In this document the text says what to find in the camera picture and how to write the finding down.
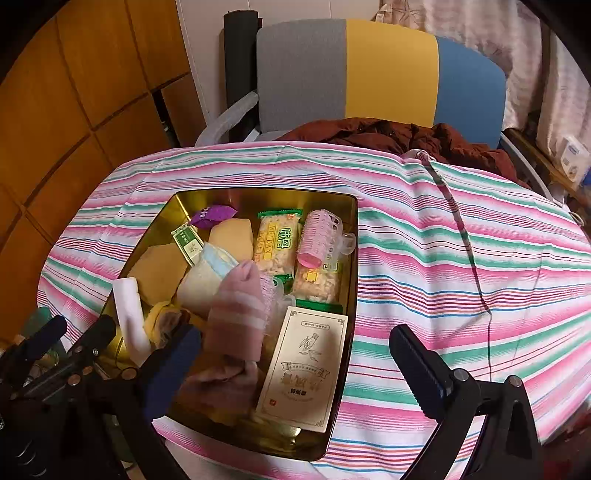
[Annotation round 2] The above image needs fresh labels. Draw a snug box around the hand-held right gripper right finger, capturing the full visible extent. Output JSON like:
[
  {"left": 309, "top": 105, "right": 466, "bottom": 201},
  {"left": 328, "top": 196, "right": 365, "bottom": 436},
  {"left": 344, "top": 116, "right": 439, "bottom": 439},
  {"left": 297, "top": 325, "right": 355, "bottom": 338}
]
[{"left": 389, "top": 324, "right": 543, "bottom": 480}]

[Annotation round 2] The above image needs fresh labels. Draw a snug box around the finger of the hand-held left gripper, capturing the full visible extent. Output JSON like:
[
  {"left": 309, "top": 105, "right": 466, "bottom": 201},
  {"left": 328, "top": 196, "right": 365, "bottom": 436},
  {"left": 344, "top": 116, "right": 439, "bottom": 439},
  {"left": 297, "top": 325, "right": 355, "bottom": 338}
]
[
  {"left": 69, "top": 315, "right": 117, "bottom": 365},
  {"left": 9, "top": 315, "right": 68, "bottom": 370}
]

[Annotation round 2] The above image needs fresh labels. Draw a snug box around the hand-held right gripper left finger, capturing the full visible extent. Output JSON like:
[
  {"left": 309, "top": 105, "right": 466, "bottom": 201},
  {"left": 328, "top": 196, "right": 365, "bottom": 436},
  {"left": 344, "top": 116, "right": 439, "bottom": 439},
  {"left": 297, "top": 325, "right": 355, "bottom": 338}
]
[{"left": 69, "top": 324, "right": 203, "bottom": 480}]

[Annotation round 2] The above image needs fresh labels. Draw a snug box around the white rectangular bar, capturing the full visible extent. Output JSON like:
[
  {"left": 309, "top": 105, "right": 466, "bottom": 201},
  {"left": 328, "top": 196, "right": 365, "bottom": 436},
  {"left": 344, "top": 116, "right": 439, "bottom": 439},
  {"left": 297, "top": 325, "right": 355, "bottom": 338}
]
[{"left": 113, "top": 277, "right": 151, "bottom": 365}]

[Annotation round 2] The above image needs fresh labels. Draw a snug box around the yellow cloth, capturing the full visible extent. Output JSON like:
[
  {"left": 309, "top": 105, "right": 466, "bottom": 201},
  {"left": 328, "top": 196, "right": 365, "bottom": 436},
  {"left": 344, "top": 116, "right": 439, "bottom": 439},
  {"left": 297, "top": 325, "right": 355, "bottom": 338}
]
[{"left": 143, "top": 300, "right": 190, "bottom": 352}]

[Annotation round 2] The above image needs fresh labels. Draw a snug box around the pink striped sock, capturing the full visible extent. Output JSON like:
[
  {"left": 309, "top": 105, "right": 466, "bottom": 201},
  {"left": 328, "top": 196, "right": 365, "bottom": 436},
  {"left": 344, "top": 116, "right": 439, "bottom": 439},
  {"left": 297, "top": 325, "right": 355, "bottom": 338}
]
[{"left": 185, "top": 259, "right": 271, "bottom": 409}]

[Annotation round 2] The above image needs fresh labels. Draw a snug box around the beige sponge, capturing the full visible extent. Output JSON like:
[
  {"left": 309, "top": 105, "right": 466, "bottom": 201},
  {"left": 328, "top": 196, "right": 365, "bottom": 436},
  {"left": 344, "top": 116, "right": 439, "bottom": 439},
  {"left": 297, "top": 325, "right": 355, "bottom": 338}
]
[
  {"left": 208, "top": 218, "right": 256, "bottom": 264},
  {"left": 131, "top": 244, "right": 190, "bottom": 305}
]

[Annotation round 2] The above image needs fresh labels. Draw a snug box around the beige sock blue cuff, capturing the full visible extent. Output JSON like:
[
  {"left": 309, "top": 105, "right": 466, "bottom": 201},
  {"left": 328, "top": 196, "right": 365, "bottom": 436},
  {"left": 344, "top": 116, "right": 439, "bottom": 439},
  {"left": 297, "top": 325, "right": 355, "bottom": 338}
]
[{"left": 178, "top": 244, "right": 241, "bottom": 319}]

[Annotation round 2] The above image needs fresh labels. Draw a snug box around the beige printed paper box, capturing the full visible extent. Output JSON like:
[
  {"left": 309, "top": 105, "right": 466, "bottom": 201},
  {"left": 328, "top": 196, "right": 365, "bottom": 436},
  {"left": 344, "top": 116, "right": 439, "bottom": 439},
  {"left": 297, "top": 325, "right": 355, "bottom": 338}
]
[{"left": 255, "top": 305, "right": 349, "bottom": 433}]

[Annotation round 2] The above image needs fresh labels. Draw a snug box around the pink hair roller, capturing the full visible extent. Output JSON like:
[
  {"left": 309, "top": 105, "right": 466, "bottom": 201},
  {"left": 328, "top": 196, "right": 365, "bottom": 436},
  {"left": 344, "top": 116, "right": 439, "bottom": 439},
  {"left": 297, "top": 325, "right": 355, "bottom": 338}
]
[
  {"left": 295, "top": 210, "right": 357, "bottom": 269},
  {"left": 259, "top": 272, "right": 296, "bottom": 335}
]

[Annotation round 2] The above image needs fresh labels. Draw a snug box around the small green white box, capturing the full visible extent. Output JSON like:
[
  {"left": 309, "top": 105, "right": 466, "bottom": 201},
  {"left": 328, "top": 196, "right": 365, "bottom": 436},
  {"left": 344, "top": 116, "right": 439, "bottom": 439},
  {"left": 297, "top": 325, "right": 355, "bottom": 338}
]
[{"left": 171, "top": 222, "right": 204, "bottom": 267}]

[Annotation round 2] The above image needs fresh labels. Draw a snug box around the green snack packet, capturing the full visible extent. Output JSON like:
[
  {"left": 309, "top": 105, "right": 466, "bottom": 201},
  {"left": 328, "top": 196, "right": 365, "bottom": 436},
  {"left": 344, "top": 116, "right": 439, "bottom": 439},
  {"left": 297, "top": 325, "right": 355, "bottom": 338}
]
[
  {"left": 253, "top": 209, "right": 303, "bottom": 282},
  {"left": 291, "top": 258, "right": 345, "bottom": 311}
]

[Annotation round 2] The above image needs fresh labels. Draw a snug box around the purple candy wrapper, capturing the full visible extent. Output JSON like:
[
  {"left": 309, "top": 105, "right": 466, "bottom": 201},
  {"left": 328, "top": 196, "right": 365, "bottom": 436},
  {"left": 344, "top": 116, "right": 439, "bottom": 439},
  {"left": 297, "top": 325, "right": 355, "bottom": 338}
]
[{"left": 189, "top": 203, "right": 237, "bottom": 230}]

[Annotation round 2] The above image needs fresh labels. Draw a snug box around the gold tin box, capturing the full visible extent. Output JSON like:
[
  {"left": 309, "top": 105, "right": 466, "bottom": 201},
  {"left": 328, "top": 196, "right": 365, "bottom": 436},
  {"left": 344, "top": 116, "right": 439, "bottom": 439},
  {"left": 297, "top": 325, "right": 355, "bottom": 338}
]
[{"left": 99, "top": 188, "right": 360, "bottom": 462}]

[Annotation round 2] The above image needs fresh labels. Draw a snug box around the striped tablecloth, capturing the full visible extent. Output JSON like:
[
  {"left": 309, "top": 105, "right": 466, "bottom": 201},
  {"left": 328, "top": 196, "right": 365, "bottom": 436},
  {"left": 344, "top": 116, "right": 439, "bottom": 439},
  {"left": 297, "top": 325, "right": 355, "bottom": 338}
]
[{"left": 39, "top": 141, "right": 591, "bottom": 480}]

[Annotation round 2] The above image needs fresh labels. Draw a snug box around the dark red jacket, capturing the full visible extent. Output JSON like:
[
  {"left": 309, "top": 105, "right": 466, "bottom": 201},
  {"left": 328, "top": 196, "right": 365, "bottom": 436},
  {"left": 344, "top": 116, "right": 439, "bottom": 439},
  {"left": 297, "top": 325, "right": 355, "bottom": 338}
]
[{"left": 281, "top": 117, "right": 532, "bottom": 188}]

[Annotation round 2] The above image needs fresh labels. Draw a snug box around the wooden cabinet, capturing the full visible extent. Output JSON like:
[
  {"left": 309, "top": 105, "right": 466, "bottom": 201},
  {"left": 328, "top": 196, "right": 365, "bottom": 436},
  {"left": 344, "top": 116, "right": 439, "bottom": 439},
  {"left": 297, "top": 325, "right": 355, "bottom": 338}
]
[{"left": 0, "top": 0, "right": 206, "bottom": 342}]

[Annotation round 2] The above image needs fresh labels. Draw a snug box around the dark wooden shelf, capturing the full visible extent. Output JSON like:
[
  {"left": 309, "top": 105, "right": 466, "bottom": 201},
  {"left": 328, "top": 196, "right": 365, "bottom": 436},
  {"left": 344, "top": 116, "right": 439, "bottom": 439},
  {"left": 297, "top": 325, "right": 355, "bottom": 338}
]
[{"left": 503, "top": 127, "right": 591, "bottom": 217}]

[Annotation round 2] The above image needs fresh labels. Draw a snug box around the white box blue label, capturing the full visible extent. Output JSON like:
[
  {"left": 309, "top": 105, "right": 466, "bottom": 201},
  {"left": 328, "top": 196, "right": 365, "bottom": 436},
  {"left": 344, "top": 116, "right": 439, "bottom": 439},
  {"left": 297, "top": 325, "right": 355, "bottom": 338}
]
[{"left": 554, "top": 136, "right": 591, "bottom": 171}]

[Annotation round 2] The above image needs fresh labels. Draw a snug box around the grey yellow blue chair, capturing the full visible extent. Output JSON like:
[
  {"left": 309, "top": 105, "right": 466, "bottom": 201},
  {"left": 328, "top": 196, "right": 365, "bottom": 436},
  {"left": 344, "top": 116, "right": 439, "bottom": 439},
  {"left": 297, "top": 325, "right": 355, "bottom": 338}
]
[{"left": 196, "top": 18, "right": 566, "bottom": 206}]

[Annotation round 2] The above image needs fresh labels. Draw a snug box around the patterned white curtain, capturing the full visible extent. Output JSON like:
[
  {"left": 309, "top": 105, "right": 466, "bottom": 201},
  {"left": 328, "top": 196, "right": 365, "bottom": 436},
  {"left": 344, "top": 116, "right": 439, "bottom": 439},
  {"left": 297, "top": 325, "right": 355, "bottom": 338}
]
[{"left": 374, "top": 0, "right": 591, "bottom": 153}]

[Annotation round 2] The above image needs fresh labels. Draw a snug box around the black rolled mat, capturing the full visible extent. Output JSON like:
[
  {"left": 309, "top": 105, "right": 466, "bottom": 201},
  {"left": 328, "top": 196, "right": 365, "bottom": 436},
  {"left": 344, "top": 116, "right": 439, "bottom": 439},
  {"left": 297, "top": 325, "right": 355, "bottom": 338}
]
[{"left": 224, "top": 10, "right": 259, "bottom": 139}]

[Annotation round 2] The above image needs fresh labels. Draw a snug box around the thin striped cord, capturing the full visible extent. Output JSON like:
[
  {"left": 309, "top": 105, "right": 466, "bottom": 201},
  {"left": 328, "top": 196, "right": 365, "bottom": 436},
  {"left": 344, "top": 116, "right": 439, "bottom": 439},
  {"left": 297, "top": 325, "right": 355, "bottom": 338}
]
[{"left": 418, "top": 150, "right": 492, "bottom": 317}]

